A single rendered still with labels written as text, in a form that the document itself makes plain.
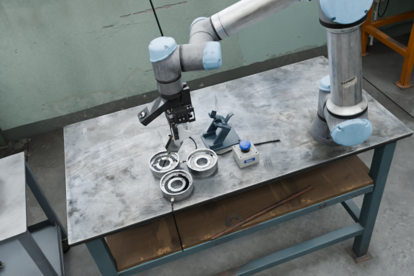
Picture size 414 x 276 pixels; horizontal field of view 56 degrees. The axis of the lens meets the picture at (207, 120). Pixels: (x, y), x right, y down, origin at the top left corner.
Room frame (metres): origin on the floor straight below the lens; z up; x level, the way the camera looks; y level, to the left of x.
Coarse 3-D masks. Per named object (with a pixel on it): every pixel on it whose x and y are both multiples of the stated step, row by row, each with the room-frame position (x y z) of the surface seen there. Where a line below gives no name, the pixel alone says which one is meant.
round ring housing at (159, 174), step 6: (156, 156) 1.00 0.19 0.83; (150, 162) 0.97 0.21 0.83; (162, 162) 0.98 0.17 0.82; (168, 162) 0.98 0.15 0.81; (150, 168) 0.93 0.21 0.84; (162, 168) 0.94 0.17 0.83; (168, 168) 0.93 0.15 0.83; (174, 168) 0.92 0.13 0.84; (156, 174) 0.91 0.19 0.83; (162, 174) 0.91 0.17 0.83
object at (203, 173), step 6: (198, 150) 0.99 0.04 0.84; (204, 150) 0.99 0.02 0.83; (210, 150) 0.98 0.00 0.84; (192, 156) 0.97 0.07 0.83; (198, 156) 0.97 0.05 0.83; (204, 156) 0.96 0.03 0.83; (216, 156) 0.94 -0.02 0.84; (198, 162) 0.96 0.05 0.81; (204, 162) 0.96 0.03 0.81; (210, 162) 0.93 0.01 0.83; (216, 162) 0.92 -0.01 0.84; (192, 168) 0.90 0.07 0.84; (210, 168) 0.90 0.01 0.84; (198, 174) 0.89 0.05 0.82; (204, 174) 0.89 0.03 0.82; (210, 174) 0.90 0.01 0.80
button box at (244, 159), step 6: (252, 144) 0.97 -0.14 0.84; (234, 150) 0.96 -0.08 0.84; (240, 150) 0.95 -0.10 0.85; (246, 150) 0.94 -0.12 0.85; (252, 150) 0.94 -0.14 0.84; (234, 156) 0.96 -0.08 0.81; (240, 156) 0.92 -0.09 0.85; (246, 156) 0.92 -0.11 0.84; (252, 156) 0.92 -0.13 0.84; (258, 156) 0.93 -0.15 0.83; (240, 162) 0.91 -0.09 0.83; (246, 162) 0.92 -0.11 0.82; (252, 162) 0.92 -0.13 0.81; (258, 162) 0.93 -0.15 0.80; (240, 168) 0.91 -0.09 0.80
